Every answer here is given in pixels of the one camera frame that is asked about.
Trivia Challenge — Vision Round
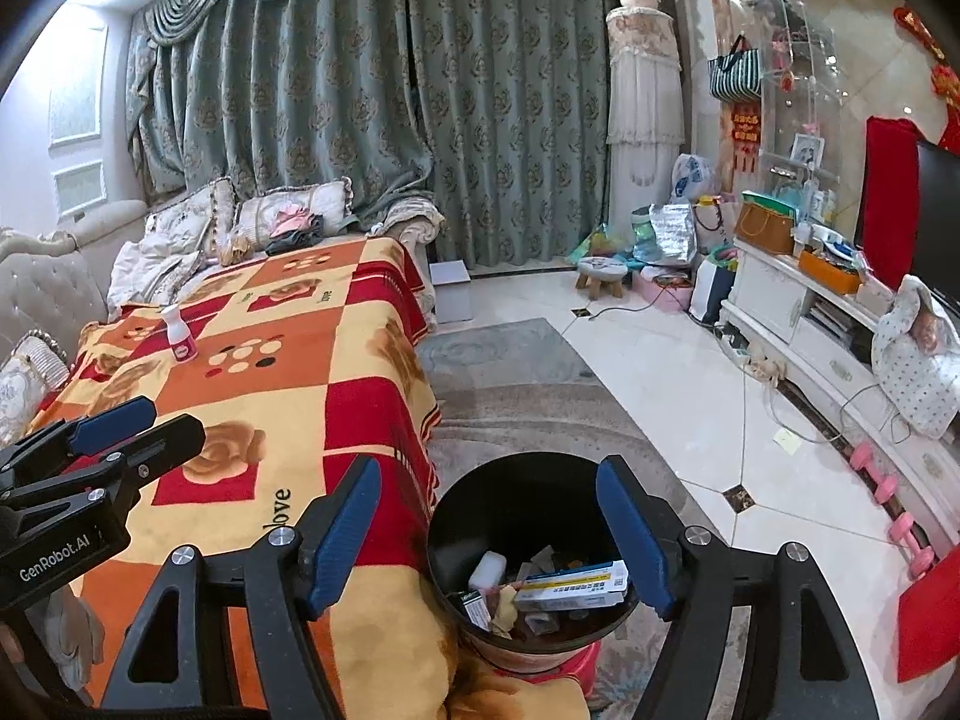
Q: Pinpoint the printed rose blanket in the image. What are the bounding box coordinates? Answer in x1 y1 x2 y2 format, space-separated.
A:
26 235 593 720

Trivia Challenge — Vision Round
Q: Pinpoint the striped embroidered bolster pillow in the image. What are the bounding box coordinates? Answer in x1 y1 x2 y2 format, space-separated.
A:
0 330 72 451

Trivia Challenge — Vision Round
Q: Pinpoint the green patterned curtain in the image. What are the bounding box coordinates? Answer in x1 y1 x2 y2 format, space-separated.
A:
124 0 623 271

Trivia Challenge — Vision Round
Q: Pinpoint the person's left hand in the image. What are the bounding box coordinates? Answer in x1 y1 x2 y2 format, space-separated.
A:
41 589 106 691

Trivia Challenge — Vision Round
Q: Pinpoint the pink plastic basin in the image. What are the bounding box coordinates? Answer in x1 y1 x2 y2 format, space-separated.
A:
636 266 695 312

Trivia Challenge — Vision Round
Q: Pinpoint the grey patterned rug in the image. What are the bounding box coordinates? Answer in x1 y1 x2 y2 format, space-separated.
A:
416 317 751 720

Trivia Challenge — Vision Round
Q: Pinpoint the embroidered fringed cushion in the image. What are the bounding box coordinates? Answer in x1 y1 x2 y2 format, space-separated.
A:
235 176 355 256
142 176 237 260

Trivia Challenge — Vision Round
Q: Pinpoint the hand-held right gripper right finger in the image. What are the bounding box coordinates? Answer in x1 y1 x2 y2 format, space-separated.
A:
596 454 878 720

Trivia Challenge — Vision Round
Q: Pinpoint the lace-covered standing air conditioner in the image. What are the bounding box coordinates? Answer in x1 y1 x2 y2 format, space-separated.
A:
604 6 687 263

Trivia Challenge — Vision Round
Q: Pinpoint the dark green box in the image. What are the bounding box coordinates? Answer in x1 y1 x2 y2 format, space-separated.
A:
448 591 492 627

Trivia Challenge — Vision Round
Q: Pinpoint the grey tufted sofa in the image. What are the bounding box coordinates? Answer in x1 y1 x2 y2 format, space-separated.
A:
0 199 445 361

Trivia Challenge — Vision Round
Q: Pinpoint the white storage box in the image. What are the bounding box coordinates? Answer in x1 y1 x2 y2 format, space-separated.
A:
431 259 473 325

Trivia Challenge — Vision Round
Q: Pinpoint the white sponge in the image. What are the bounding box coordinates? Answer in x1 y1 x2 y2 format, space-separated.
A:
469 551 511 592

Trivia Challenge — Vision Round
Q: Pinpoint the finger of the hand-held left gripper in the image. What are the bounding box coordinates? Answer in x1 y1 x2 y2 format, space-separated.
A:
0 414 206 522
0 395 158 492

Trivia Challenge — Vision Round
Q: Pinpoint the white blue medicine box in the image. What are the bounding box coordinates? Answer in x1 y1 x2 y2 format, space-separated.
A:
517 559 629 612

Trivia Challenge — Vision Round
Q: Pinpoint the brown handbag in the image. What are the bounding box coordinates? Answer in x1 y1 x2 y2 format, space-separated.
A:
733 191 797 256

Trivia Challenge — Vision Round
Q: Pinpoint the red bag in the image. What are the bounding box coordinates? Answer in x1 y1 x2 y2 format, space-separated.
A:
896 547 960 683

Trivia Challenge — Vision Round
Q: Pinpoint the white tv cabinet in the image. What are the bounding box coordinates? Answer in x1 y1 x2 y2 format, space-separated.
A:
720 236 960 563

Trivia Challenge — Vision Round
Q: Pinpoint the white power strip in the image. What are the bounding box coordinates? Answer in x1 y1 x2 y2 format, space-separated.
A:
712 322 785 380

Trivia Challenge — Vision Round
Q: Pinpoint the pink dumbbell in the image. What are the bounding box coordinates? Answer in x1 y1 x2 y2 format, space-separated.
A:
885 511 938 580
847 441 897 503

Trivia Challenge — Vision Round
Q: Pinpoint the small wooden stool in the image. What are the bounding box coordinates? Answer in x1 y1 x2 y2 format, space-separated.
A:
576 255 629 297

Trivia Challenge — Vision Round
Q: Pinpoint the red hanging decoration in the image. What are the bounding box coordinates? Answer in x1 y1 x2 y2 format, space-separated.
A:
729 99 762 173

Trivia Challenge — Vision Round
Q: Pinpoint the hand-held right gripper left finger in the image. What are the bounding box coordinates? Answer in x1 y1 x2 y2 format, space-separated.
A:
101 456 383 720

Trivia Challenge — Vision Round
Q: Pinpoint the red knot wall decoration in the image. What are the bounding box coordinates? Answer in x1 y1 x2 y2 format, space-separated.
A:
894 6 960 155

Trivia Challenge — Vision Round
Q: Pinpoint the red cloth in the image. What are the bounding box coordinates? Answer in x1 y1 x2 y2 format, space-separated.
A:
859 116 925 292

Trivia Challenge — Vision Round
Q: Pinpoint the striped tote bag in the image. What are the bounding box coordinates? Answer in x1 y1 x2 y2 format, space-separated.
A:
707 34 764 102

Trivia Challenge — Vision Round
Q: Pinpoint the white bottle pink label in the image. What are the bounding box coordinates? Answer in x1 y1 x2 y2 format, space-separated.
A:
160 306 197 362

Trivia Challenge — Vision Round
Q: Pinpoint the white folded quilt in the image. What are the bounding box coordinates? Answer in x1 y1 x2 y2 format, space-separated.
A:
107 238 207 308

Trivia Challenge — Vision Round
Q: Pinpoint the black trash bin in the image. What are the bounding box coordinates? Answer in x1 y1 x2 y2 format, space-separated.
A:
426 452 642 665

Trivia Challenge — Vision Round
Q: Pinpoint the white plastic bag blue print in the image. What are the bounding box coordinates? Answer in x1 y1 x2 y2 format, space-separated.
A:
670 152 717 203

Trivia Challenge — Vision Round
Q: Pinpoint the red plastic stool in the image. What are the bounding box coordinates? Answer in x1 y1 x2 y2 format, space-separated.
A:
480 637 601 710

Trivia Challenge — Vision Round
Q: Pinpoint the pink grey clothes pile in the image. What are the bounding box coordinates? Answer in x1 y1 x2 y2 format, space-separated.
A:
266 206 325 256

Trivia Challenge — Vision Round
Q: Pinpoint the black television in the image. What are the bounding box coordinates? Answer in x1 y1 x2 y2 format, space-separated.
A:
911 139 960 301

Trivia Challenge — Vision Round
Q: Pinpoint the glass display shelf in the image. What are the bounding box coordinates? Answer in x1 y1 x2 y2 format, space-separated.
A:
750 0 845 188

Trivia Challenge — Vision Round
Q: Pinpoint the white dotted cloth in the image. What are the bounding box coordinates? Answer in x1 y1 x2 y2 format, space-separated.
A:
870 274 960 440

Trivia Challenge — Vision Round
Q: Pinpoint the orange box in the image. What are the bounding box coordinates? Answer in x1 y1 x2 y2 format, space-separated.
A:
797 244 863 295

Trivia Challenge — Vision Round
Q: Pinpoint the silver foil bag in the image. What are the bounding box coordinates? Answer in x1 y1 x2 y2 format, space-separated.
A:
646 202 698 267

